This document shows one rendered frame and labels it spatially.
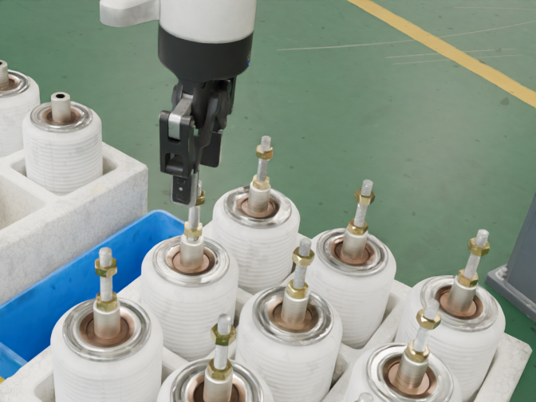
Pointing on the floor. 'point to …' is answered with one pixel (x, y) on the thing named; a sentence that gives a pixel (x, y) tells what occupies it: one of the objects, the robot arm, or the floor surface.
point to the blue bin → (75, 289)
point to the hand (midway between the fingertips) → (197, 171)
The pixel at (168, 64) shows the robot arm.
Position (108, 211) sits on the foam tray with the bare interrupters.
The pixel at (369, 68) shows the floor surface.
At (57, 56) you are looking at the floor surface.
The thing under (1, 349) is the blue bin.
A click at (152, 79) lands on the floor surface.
